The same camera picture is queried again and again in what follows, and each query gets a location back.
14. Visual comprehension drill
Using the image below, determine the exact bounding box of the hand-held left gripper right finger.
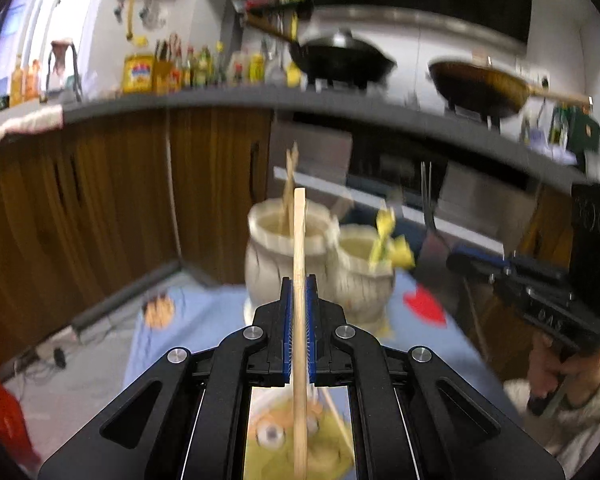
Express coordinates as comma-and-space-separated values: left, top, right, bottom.
307, 275, 564, 480

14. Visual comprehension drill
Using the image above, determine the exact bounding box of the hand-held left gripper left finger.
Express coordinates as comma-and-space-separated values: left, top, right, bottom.
37, 276, 294, 480

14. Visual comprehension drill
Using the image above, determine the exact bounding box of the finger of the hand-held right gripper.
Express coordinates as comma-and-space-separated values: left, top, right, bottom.
453, 244, 567, 284
446, 253, 532, 302

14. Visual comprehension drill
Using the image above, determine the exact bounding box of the plain steel fork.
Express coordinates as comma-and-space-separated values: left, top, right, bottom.
419, 160, 456, 271

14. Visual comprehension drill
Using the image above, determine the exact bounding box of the yellow flower decoration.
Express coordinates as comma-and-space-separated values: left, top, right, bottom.
370, 235, 416, 269

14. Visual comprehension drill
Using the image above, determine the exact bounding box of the cream ceramic double utensil holder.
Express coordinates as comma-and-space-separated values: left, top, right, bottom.
245, 199, 396, 327

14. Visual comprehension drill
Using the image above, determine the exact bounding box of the wooden chopstick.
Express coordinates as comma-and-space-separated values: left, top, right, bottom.
291, 187, 311, 480
322, 391, 356, 458
285, 147, 298, 196
280, 141, 301, 226

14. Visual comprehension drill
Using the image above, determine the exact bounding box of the spoon with yellow-green handle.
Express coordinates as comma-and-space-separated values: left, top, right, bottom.
375, 207, 399, 242

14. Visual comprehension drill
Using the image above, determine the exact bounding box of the person's right forearm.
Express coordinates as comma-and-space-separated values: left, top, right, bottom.
502, 360, 600, 476

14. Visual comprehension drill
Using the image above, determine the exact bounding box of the person's right hand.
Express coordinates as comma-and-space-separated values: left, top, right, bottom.
527, 332, 600, 411

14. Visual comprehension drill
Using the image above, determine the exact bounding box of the blue printed cloth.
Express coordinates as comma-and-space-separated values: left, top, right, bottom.
122, 271, 503, 480

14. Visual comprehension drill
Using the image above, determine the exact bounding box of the stainless built-in oven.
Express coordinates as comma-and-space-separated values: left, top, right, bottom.
267, 110, 546, 271

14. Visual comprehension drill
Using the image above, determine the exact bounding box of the dark green container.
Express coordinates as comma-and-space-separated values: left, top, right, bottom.
522, 102, 600, 156

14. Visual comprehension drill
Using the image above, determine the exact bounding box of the brown frying pan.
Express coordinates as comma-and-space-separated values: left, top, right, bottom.
427, 57, 593, 121

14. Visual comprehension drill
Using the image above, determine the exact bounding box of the grey speckled countertop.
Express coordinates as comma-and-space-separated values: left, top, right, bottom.
0, 82, 600, 196

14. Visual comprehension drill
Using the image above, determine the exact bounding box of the row of sauce bottles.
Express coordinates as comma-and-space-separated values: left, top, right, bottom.
177, 42, 301, 88

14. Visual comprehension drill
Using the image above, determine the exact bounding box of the knife block with knives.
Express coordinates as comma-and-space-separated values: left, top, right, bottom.
152, 35, 179, 93

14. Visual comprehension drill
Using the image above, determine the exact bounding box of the red plastic bag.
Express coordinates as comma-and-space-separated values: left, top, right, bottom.
0, 367, 36, 466

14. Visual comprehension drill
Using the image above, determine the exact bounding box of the yellow cooking oil jug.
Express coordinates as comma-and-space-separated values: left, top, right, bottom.
122, 52, 156, 95

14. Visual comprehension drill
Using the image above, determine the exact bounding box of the kitchen faucet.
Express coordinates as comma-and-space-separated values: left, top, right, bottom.
40, 40, 84, 106

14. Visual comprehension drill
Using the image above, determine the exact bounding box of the white dish towel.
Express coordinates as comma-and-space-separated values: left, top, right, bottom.
0, 105, 63, 148

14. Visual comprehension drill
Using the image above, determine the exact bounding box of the grey hanging rag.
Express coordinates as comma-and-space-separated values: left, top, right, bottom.
50, 40, 76, 88

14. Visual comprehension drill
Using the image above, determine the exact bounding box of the orange soap bottle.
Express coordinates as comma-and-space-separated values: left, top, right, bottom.
25, 59, 42, 103

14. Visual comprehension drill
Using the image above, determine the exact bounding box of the yellow dish soap bottle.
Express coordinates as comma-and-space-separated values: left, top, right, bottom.
9, 55, 25, 107

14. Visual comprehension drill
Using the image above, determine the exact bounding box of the kitchen window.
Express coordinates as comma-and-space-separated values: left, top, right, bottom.
0, 0, 66, 106

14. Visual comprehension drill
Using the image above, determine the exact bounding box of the black power cable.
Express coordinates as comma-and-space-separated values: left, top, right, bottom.
10, 345, 76, 376

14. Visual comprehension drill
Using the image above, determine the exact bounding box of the black wok with wooden handle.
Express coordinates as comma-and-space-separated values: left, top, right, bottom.
245, 12, 398, 88

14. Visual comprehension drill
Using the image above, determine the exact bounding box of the yellow gas hose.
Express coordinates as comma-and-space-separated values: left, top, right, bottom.
124, 0, 139, 43

